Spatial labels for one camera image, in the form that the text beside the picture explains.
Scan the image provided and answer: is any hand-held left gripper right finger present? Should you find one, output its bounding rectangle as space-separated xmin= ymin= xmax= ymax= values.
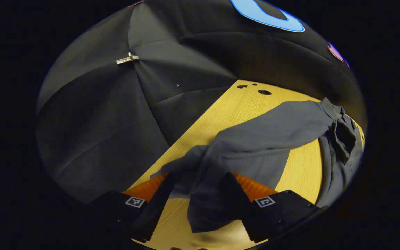
xmin=221 ymin=171 xmax=320 ymax=243

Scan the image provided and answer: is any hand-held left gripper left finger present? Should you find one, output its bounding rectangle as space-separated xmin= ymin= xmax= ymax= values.
xmin=88 ymin=173 xmax=174 ymax=243

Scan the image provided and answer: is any grey long-sleeved shirt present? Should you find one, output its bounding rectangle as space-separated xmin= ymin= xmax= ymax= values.
xmin=150 ymin=97 xmax=364 ymax=234

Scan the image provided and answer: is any black backdrop cloth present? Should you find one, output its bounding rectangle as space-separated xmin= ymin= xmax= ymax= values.
xmin=35 ymin=0 xmax=367 ymax=205

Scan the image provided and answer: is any white cloth clip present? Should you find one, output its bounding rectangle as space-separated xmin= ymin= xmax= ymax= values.
xmin=116 ymin=52 xmax=140 ymax=65

